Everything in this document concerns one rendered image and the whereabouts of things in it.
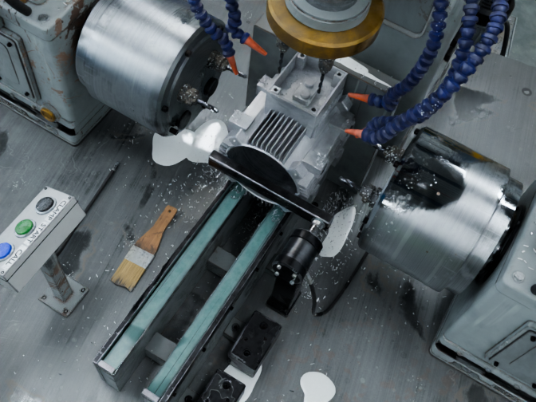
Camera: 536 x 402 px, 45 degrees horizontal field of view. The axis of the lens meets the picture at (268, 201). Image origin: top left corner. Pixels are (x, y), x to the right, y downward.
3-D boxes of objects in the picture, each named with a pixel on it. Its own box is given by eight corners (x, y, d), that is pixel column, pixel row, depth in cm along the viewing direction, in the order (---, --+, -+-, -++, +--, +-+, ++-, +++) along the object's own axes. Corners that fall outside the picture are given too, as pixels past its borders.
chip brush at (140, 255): (163, 202, 139) (162, 201, 139) (183, 213, 139) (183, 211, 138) (109, 281, 130) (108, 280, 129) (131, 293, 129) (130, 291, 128)
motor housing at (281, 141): (266, 112, 139) (276, 50, 123) (344, 154, 136) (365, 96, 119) (215, 178, 130) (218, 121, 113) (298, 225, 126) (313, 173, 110)
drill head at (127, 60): (106, 17, 149) (91, -77, 127) (242, 89, 142) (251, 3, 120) (32, 88, 137) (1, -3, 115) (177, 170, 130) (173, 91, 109)
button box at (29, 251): (59, 202, 114) (45, 183, 110) (88, 214, 111) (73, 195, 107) (-10, 279, 106) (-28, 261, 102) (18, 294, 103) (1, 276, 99)
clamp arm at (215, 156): (333, 221, 118) (214, 155, 123) (336, 213, 116) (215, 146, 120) (324, 235, 117) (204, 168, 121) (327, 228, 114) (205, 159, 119)
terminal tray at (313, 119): (293, 73, 125) (298, 47, 119) (341, 98, 123) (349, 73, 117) (261, 115, 119) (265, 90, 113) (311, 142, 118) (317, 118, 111)
